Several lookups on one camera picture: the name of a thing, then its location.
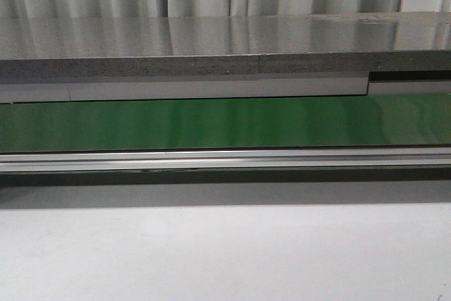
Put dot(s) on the grey conveyor back rail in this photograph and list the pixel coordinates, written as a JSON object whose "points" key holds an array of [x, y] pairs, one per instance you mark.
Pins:
{"points": [[339, 83]]}

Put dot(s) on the green conveyor belt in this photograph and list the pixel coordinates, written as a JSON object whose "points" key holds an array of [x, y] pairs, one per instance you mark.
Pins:
{"points": [[413, 119]]}

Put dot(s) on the grey stone counter slab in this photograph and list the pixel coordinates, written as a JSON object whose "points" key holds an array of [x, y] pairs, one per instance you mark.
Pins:
{"points": [[95, 48]]}

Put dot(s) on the aluminium conveyor front rail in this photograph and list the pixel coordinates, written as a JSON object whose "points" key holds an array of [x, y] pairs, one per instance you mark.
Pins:
{"points": [[209, 159]]}

